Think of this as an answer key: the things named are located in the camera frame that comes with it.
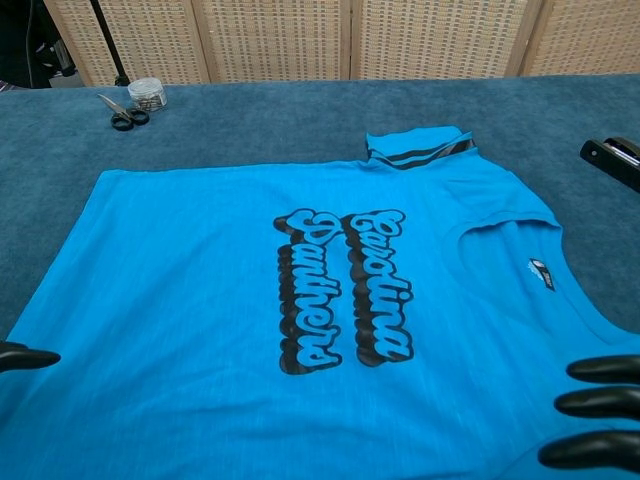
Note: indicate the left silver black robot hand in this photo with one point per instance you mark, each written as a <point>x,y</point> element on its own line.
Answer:
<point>25,357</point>

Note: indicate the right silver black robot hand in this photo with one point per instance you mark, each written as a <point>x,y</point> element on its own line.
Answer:
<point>610,370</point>

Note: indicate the bright blue printed T-shirt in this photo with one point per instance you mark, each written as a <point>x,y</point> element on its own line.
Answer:
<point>175,275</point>

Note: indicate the black stapler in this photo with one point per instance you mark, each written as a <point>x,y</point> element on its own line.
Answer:
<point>607,160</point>

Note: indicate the clear jar of clips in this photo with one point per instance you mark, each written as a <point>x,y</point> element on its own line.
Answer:
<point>146,94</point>

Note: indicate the black tripod stand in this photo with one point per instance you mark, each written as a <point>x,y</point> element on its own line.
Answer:
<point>106,40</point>

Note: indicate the dark blue table cover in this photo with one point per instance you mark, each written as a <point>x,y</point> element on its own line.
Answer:
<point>300,115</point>

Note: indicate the wicker folding screen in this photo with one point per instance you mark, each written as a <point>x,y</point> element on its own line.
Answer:
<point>275,40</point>

